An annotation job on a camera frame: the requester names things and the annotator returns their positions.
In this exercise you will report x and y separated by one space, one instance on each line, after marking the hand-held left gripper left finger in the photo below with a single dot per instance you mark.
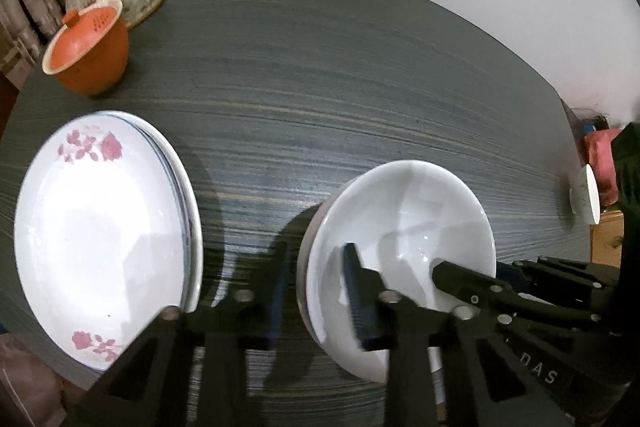
275 307

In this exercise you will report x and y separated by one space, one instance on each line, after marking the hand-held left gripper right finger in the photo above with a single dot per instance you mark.
362 307

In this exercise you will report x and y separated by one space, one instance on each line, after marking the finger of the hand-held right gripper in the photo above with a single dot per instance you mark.
465 284
550 272

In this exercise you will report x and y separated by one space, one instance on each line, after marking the white bowl red flower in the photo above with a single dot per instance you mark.
301 292

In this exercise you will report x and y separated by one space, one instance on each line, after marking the white bowl pink patterned outside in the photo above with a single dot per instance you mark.
312 232

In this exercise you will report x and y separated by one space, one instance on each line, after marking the white bowl green floral outside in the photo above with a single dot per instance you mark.
410 217

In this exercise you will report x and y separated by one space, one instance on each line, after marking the white plate small pink flowers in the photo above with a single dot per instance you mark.
199 257

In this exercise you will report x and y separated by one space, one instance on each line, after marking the blue-rimmed pink rose plate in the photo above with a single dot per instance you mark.
189 247
100 232

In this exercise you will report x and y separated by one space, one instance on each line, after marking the wooden side cabinet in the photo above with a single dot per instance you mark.
605 242

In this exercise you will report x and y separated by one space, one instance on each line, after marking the small white cup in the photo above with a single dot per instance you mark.
585 194

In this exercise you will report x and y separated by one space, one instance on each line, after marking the pink cloth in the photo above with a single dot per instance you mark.
25 382

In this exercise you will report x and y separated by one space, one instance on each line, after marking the orange lidded tea cup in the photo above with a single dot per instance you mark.
95 57

